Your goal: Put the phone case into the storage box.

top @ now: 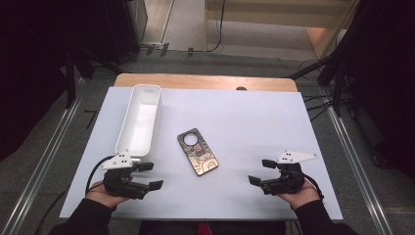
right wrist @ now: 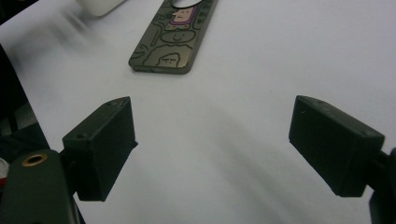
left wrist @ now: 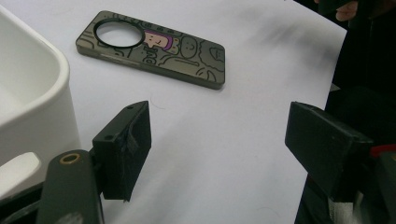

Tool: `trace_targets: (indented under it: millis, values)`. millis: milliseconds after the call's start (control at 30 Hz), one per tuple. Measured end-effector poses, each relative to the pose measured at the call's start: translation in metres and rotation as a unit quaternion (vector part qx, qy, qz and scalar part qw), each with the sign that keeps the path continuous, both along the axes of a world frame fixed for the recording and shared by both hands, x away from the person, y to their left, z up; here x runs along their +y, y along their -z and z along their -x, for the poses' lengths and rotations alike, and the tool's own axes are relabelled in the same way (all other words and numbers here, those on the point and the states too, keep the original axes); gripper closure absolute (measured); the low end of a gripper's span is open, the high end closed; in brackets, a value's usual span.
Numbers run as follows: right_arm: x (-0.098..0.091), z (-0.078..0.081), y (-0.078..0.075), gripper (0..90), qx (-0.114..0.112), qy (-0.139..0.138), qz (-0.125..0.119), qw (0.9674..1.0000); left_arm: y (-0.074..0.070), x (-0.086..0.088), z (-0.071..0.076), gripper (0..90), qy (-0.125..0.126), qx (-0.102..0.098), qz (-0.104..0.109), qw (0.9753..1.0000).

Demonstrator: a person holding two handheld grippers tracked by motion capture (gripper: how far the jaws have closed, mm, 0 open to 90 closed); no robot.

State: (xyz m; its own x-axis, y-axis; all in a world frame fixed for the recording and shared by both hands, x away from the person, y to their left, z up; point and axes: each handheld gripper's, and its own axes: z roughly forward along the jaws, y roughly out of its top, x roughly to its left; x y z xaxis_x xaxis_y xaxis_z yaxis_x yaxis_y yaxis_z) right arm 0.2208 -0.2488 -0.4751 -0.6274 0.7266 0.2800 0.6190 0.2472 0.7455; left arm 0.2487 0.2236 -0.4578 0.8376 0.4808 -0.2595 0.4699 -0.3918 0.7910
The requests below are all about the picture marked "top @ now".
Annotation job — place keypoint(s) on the dark curtain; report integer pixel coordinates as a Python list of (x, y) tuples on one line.
[(385, 81), (32, 65)]

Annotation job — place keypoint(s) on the white board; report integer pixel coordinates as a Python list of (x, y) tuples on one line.
[(244, 130)]

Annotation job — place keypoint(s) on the light wooden shelf unit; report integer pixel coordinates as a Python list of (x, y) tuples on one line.
[(261, 16)]

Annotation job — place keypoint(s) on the person's left hand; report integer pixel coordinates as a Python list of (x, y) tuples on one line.
[(101, 196)]

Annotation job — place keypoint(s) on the black metal stand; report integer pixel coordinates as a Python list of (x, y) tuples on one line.
[(69, 81), (339, 81)]

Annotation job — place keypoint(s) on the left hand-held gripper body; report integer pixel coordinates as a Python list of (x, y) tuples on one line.
[(122, 186)]

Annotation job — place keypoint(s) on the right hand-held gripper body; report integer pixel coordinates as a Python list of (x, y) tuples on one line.
[(288, 181)]

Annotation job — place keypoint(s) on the person's lap in dark clothing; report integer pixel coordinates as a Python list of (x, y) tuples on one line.
[(235, 228)]

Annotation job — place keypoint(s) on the person's right hand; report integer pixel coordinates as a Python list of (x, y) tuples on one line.
[(301, 197)]

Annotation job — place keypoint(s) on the white plastic bin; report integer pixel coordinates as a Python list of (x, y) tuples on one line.
[(140, 120)]

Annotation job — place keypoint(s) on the metal floor rail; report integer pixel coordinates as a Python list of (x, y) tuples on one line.
[(359, 166), (42, 166)]

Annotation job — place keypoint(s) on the wooden table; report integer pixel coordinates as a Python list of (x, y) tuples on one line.
[(195, 81)]

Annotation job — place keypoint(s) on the patterned phone case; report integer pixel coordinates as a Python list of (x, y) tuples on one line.
[(202, 160)]

